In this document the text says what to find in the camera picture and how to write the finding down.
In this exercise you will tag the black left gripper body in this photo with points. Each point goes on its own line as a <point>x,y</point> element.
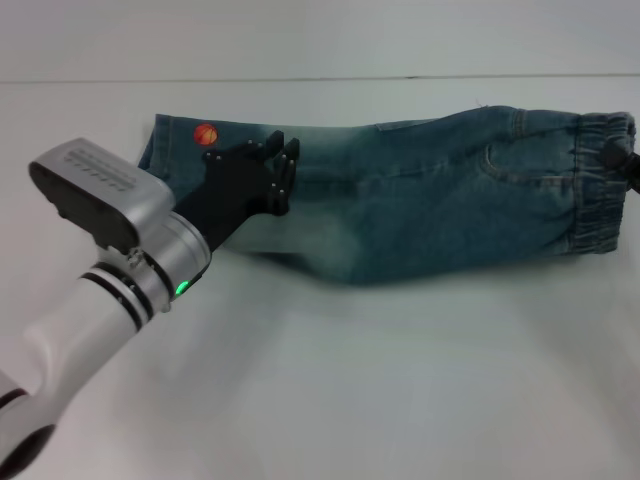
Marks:
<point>230,185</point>

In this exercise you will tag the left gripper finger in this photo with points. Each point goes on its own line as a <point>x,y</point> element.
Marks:
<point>284,185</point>
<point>276,142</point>

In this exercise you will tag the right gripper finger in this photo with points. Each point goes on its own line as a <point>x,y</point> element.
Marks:
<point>617,155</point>

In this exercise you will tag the blue denim shorts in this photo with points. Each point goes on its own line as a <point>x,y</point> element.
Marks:
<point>425,200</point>

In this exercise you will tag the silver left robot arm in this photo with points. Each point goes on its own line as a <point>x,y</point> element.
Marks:
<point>90,320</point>

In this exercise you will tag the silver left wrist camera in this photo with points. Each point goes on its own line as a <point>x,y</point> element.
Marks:
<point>100,190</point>

